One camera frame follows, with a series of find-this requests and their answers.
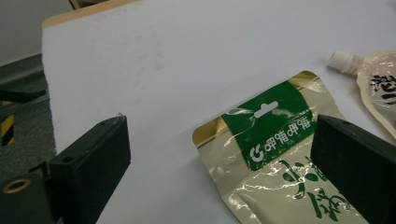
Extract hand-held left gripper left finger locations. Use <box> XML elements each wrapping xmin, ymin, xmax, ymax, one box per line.
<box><xmin>49</xmin><ymin>114</ymin><xmax>132</xmax><ymax>224</ymax></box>

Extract white table cover sheet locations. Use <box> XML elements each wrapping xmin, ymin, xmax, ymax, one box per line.
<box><xmin>41</xmin><ymin>0</ymin><xmax>396</xmax><ymax>224</ymax></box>

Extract beige spouted pouch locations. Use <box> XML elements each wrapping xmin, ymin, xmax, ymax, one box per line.
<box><xmin>326</xmin><ymin>49</ymin><xmax>396</xmax><ymax>140</ymax></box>

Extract yellow-handled tool left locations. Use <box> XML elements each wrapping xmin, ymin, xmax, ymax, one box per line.
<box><xmin>1</xmin><ymin>100</ymin><xmax>16</xmax><ymax>147</ymax></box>

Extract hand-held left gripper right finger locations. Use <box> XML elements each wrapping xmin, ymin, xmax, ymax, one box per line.
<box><xmin>310</xmin><ymin>114</ymin><xmax>396</xmax><ymax>224</ymax></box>

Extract green and gold pouch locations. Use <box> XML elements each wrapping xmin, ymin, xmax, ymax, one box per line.
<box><xmin>191</xmin><ymin>70</ymin><xmax>373</xmax><ymax>224</ymax></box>

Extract light wooden table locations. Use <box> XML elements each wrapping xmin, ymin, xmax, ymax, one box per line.
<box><xmin>41</xmin><ymin>0</ymin><xmax>139</xmax><ymax>30</ymax></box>

